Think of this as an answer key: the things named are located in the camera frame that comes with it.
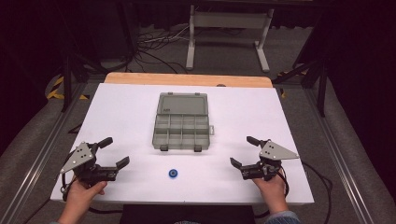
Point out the yellow black hazard tape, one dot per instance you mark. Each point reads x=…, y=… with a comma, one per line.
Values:
x=56, y=90

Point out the grey plastic compartment box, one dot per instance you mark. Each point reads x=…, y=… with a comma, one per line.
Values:
x=182, y=124

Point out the small blue round wheel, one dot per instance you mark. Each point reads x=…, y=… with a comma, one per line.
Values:
x=173, y=173

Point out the person's left hand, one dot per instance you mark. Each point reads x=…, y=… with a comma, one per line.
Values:
x=81, y=196

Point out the white metal stand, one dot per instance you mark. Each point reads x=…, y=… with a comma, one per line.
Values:
x=229, y=20

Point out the black tripod stand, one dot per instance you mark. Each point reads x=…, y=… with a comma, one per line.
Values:
x=67, y=84
x=320, y=87

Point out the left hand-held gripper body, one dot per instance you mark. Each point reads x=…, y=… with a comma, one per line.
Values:
x=81, y=158

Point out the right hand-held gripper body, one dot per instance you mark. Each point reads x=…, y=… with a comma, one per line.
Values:
x=274, y=155

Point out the person's right hand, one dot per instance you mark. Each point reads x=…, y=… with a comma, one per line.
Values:
x=272, y=193

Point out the aluminium floor rail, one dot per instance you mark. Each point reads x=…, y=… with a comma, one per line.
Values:
x=37, y=161
x=339, y=161

